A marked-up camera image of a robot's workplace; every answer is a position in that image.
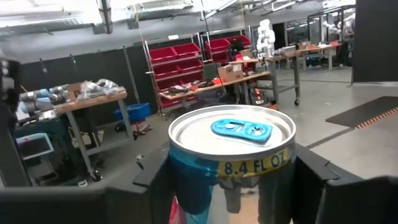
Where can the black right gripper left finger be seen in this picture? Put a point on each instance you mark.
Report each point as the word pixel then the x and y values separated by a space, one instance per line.
pixel 160 186

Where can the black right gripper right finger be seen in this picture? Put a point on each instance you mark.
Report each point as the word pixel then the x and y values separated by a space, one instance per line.
pixel 306 193

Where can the silver blue Red Bull can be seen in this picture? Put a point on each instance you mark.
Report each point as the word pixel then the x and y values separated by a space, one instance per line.
pixel 199 137

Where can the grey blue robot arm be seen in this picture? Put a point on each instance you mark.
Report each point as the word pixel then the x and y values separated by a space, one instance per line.
pixel 37 101

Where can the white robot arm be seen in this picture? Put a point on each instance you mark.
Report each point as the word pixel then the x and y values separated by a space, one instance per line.
pixel 332 28
pixel 265 37

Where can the blue plastic bin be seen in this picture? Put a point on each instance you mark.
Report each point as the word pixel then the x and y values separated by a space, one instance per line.
pixel 135 112

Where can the black mat orange stripes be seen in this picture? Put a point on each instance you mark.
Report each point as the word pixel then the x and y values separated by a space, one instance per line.
pixel 363 112

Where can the black orange shop vacuum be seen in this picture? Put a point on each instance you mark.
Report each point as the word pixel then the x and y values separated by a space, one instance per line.
pixel 258 99

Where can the wood top metal workbench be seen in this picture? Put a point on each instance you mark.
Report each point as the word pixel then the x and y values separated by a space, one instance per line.
pixel 90 102

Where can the clear plastic bags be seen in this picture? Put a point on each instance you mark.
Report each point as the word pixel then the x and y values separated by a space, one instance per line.
pixel 99 87

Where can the teal equipment cart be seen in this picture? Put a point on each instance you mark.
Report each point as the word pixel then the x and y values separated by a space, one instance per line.
pixel 46 127

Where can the long wood top workbench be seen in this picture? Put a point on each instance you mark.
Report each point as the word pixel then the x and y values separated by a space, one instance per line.
pixel 252 76

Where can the white framed screen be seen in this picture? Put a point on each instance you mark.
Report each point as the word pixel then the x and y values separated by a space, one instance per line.
pixel 34 146

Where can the brown cardboard box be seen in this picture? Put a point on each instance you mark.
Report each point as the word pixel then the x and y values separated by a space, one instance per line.
pixel 230 73

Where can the metal rack red bins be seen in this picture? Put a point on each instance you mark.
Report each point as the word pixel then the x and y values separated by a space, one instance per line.
pixel 217 45
pixel 174 53

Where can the wood top rolling table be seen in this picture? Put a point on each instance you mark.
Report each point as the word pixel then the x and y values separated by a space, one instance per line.
pixel 311 49

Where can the black pillar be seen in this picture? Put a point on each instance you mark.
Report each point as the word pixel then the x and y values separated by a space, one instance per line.
pixel 376 40

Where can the black framed glass enclosure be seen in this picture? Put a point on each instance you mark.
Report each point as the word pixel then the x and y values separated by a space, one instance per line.
pixel 315 31

